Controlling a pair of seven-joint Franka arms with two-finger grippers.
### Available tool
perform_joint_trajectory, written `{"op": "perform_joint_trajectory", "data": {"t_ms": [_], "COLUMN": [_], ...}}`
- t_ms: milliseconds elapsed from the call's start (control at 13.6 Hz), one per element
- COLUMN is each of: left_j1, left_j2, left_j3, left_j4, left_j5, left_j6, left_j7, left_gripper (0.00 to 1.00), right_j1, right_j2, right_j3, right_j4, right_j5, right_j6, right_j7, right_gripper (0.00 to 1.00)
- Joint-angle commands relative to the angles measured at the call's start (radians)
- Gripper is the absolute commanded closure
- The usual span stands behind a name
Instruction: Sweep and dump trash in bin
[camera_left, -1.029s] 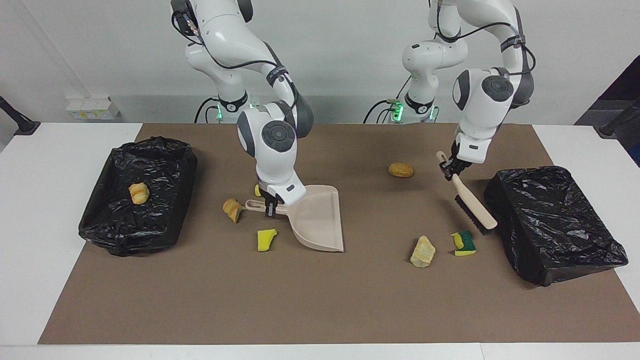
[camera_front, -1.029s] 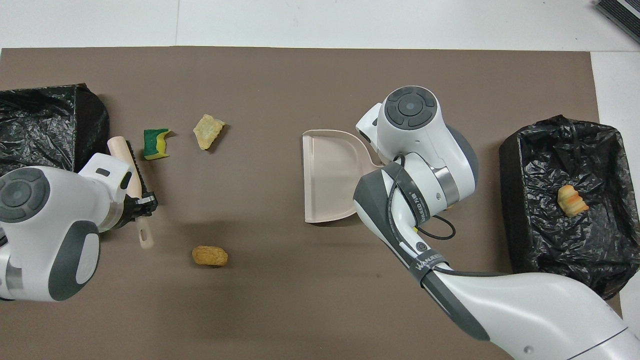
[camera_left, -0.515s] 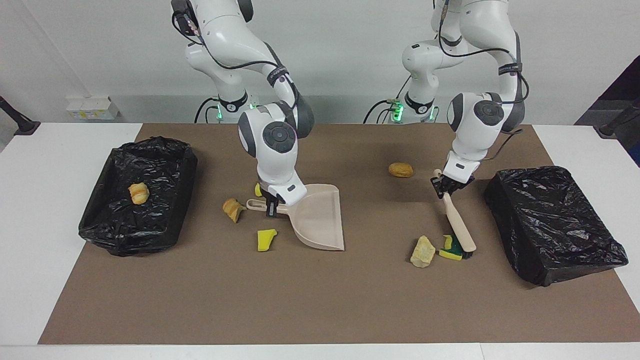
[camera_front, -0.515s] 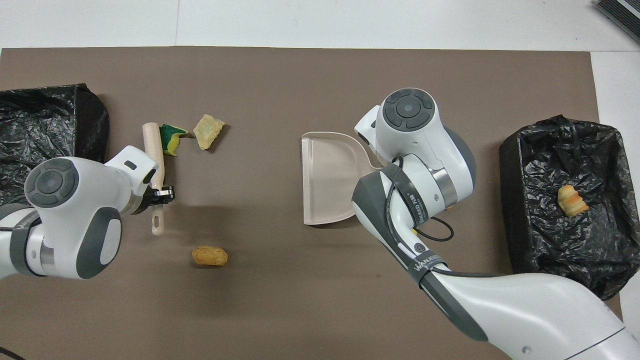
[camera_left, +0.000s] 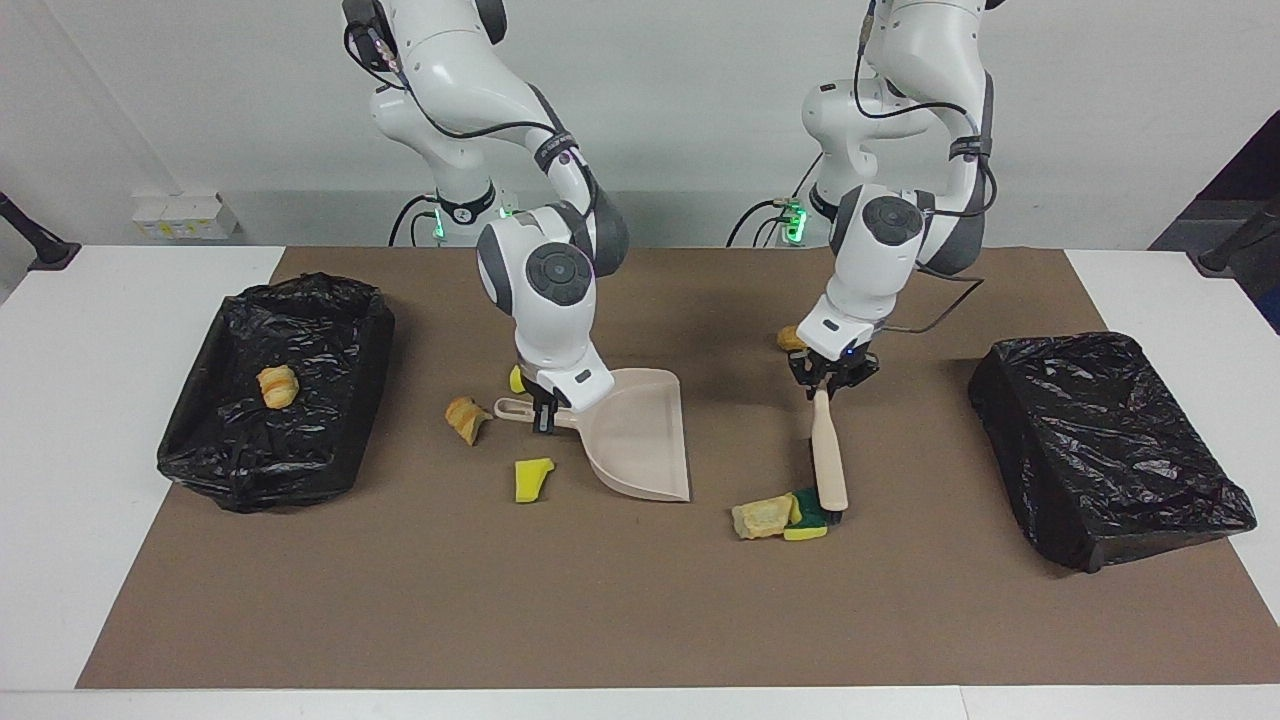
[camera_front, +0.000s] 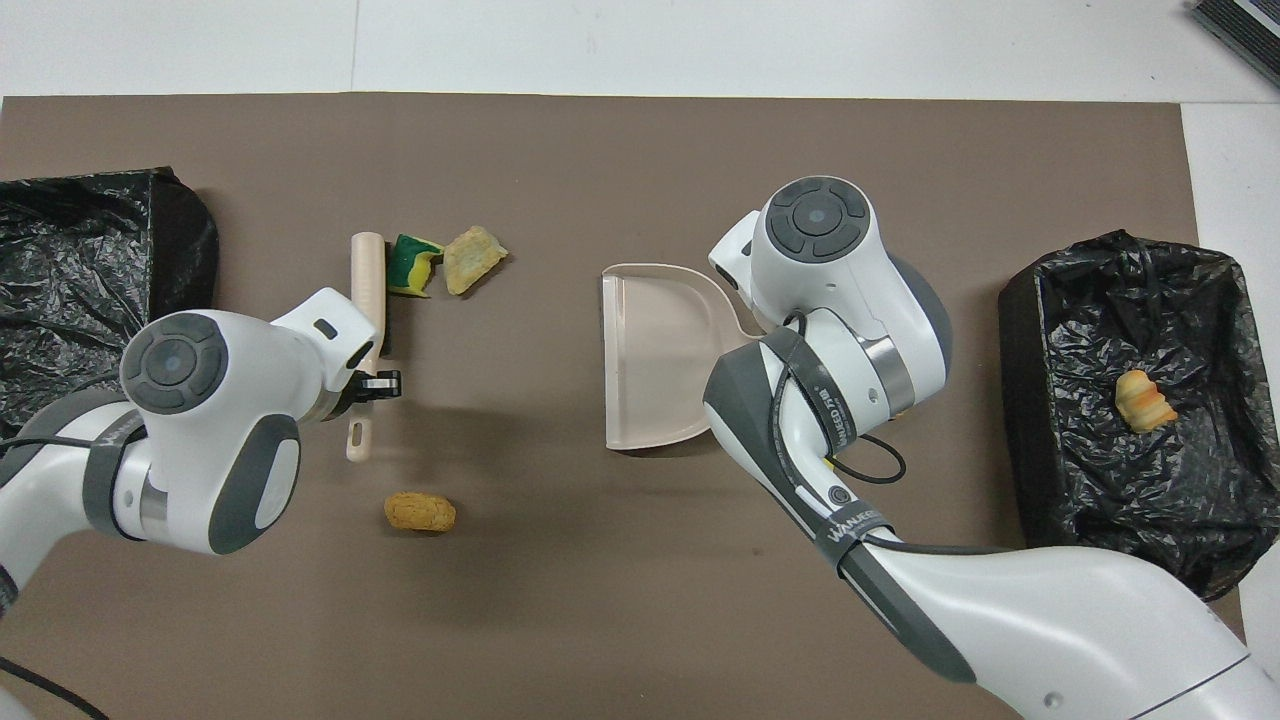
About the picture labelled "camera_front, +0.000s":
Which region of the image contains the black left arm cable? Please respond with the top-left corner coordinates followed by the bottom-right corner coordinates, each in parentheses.
top-left (0, 420), bottom-right (143, 720)

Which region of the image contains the green and yellow sponge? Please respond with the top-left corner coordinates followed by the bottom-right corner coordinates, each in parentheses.
top-left (386, 233), bottom-right (446, 299)

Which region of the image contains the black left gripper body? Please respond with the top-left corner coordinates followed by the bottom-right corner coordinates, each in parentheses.
top-left (349, 369), bottom-right (404, 403)

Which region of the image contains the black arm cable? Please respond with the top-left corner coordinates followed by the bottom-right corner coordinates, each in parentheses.
top-left (768, 310), bottom-right (1011, 557)
top-left (0, 420), bottom-right (143, 720)

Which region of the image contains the open bin with black bag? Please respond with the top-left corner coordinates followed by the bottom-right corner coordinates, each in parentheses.
top-left (998, 228), bottom-right (1257, 602)

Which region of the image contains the dark ribbed box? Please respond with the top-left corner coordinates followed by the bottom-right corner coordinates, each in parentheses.
top-left (1190, 0), bottom-right (1280, 63)

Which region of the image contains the brown oval bread roll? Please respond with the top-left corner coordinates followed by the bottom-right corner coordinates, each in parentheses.
top-left (383, 490), bottom-right (458, 535)

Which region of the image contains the pale bread chunk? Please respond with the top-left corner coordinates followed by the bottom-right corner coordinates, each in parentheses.
top-left (443, 225), bottom-right (509, 296)

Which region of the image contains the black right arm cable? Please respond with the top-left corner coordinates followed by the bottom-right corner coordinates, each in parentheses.
top-left (768, 310), bottom-right (1011, 557)

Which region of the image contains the beige hand brush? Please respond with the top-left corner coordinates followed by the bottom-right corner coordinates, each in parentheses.
top-left (345, 232), bottom-right (392, 464)

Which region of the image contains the beige plastic dustpan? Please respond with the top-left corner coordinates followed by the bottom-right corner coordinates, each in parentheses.
top-left (600, 263), bottom-right (767, 454)

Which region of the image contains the brown table mat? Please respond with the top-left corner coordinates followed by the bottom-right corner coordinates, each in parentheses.
top-left (0, 93), bottom-right (1251, 720)

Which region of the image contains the bin covered by black bag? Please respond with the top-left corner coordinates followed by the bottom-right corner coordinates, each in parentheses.
top-left (0, 166), bottom-right (221, 441)

